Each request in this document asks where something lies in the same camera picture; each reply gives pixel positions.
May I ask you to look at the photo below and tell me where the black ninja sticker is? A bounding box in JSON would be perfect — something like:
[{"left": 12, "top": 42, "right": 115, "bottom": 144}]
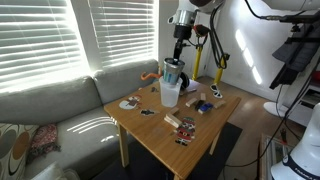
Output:
[{"left": 139, "top": 107, "right": 161, "bottom": 117}]

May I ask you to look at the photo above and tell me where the orange octopus plush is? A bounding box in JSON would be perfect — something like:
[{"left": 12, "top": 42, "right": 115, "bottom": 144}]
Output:
[{"left": 139, "top": 67, "right": 164, "bottom": 82}]

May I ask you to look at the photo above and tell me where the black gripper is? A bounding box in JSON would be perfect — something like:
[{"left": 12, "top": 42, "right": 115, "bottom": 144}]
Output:
[{"left": 173, "top": 24, "right": 193, "bottom": 61}]

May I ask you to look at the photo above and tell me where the red patterned cloth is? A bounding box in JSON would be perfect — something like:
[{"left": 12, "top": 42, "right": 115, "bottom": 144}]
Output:
[{"left": 27, "top": 123, "right": 62, "bottom": 164}]

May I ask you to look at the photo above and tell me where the small black block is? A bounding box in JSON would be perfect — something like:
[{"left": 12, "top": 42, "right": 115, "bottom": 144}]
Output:
[{"left": 194, "top": 99, "right": 205, "bottom": 112}]

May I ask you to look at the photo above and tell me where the yellow legged tripod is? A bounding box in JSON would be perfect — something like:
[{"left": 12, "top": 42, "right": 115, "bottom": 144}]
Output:
[{"left": 189, "top": 23, "right": 232, "bottom": 88}]

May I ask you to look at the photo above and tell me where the blue toy car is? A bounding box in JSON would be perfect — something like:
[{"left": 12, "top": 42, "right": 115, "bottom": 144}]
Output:
[{"left": 197, "top": 102, "right": 215, "bottom": 115}]

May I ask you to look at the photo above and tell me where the snowman sticker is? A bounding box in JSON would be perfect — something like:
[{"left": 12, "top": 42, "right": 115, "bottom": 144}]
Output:
[{"left": 118, "top": 94, "right": 143, "bottom": 111}]

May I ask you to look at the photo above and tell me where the black round container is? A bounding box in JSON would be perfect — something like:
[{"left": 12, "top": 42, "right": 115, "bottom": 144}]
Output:
[{"left": 179, "top": 71, "right": 191, "bottom": 90}]

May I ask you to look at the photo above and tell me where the red green elf sticker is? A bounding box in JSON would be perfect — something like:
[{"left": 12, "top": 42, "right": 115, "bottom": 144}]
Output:
[{"left": 174, "top": 116, "right": 197, "bottom": 147}]

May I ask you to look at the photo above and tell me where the silver metal cup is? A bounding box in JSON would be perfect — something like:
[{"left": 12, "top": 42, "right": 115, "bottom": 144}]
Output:
[{"left": 162, "top": 57, "right": 186, "bottom": 86}]

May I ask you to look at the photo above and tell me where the white window blind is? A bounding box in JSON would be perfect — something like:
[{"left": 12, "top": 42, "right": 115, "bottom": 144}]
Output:
[
  {"left": 0, "top": 0, "right": 88, "bottom": 86},
  {"left": 88, "top": 0, "right": 158, "bottom": 68}
]

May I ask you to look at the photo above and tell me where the black white patterned sticker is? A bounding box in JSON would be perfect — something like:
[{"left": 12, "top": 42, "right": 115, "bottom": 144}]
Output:
[{"left": 209, "top": 83, "right": 224, "bottom": 100}]

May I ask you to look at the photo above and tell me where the white round stand base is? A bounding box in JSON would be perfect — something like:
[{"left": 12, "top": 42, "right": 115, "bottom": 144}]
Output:
[{"left": 263, "top": 100, "right": 292, "bottom": 118}]

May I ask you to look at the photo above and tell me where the clear plastic cup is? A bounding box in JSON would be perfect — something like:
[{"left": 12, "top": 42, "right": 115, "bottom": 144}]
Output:
[{"left": 158, "top": 75, "right": 184, "bottom": 109}]

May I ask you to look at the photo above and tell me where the black cable with connector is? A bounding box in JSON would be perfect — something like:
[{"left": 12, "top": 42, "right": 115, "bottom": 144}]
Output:
[{"left": 244, "top": 0, "right": 320, "bottom": 24}]

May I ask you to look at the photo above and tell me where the glass top low table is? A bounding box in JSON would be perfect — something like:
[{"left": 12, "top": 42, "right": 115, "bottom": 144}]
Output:
[{"left": 258, "top": 133, "right": 294, "bottom": 180}]

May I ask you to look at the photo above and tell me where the cream leather sofa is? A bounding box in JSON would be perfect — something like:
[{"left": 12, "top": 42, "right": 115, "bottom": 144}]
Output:
[{"left": 31, "top": 161, "right": 81, "bottom": 180}]

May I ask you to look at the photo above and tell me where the wooden side table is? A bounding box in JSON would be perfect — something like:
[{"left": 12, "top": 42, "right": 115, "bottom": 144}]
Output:
[{"left": 103, "top": 79, "right": 242, "bottom": 180}]

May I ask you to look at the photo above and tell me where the grey fabric sofa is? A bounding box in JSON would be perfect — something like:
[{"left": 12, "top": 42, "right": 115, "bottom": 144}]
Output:
[{"left": 0, "top": 59, "right": 160, "bottom": 180}]

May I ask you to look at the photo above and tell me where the black looped cable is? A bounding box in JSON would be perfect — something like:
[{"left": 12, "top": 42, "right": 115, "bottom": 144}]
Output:
[{"left": 208, "top": 1, "right": 231, "bottom": 69}]

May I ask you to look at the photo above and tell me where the orange oval pattern pillow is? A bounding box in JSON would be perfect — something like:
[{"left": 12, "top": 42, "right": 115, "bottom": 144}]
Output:
[{"left": 0, "top": 122, "right": 32, "bottom": 180}]

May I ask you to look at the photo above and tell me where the dark rug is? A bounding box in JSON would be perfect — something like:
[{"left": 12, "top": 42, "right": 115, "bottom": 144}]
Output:
[{"left": 94, "top": 121, "right": 244, "bottom": 180}]

